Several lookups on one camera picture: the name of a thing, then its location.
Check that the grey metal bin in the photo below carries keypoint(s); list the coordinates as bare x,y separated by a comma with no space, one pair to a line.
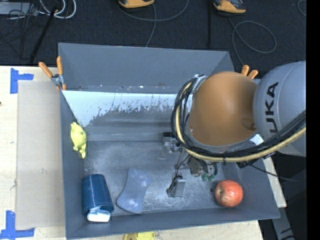
140,69

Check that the brown cardboard board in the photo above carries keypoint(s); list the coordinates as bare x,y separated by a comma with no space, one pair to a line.
37,154

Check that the blue ribbed cup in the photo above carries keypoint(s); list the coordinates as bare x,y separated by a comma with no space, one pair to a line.
96,192

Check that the yellow toy animal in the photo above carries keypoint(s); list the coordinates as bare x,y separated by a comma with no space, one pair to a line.
79,137

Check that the red apple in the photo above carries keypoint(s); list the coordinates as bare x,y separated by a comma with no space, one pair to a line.
228,193

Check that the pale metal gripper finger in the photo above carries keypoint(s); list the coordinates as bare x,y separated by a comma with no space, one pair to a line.
169,146
178,186

